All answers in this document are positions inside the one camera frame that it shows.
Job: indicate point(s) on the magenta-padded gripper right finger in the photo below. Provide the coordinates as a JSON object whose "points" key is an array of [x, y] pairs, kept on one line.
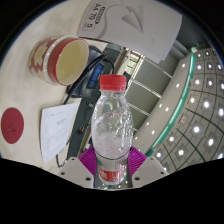
{"points": [[146, 168]]}

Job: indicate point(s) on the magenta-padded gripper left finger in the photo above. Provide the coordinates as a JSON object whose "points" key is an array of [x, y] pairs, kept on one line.
{"points": [[80, 170]]}

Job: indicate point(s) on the clear red-capped water bottle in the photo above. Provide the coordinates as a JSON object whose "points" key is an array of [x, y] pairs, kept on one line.
{"points": [[112, 133]]}

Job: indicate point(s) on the white printed paper sheet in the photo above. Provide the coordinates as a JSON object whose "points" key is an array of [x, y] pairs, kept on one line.
{"points": [[58, 128]]}

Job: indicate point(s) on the green ceiling light strip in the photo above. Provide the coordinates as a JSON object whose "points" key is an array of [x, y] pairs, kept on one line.
{"points": [[181, 106]]}

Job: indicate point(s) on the flat round red coaster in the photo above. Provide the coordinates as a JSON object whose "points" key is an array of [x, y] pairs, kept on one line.
{"points": [[12, 125]]}

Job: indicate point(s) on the group of ceiling spot lights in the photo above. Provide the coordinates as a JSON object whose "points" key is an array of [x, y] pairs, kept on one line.
{"points": [[203, 110]]}

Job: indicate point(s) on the red and cream mug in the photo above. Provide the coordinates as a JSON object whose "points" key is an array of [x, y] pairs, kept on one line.
{"points": [[46, 60]]}

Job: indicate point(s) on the large white cardboard box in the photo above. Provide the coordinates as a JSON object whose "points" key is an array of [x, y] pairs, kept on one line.
{"points": [[133, 23]]}

